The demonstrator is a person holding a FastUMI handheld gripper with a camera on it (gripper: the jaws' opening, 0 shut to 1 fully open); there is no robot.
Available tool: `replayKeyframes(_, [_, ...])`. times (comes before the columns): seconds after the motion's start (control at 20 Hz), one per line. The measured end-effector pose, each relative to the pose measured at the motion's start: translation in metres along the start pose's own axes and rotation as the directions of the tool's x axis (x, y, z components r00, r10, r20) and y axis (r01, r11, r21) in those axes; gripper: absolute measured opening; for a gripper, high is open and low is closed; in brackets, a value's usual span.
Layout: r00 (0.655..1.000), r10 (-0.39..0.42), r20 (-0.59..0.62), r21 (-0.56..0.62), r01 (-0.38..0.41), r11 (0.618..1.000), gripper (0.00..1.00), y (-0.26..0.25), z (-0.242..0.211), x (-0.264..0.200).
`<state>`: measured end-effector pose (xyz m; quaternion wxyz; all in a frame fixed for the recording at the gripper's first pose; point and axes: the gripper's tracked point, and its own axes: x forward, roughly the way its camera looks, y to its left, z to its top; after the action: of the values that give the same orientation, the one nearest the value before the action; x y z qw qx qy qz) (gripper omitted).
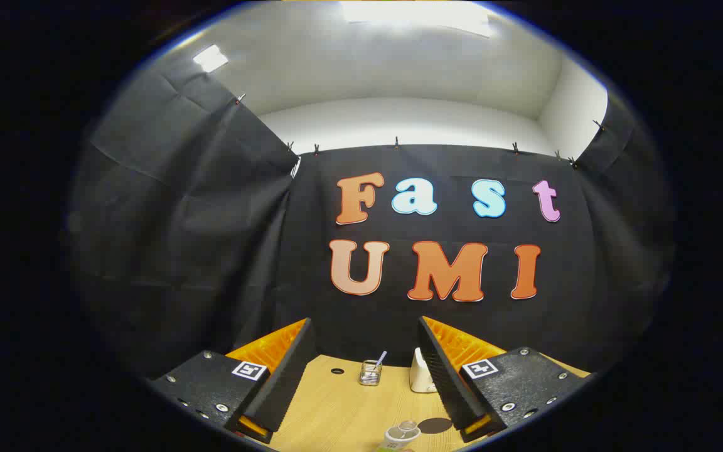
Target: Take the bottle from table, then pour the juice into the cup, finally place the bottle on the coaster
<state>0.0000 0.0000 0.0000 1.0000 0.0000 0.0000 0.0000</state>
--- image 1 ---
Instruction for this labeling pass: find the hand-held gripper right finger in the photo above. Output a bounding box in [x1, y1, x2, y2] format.
[417, 316, 597, 443]

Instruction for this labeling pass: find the ceiling light panel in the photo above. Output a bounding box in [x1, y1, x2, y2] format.
[193, 44, 229, 73]

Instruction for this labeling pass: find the clear juice bottle white label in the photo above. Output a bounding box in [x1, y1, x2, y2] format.
[377, 419, 422, 452]

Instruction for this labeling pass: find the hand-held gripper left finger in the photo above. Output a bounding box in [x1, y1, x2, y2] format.
[148, 317, 318, 445]

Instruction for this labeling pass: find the white plastic holder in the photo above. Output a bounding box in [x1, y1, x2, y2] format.
[409, 347, 439, 394]

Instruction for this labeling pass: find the black backdrop cloth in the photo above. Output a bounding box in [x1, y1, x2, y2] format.
[67, 50, 676, 384]

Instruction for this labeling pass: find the wooden table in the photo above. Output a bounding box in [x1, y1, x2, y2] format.
[267, 353, 591, 452]

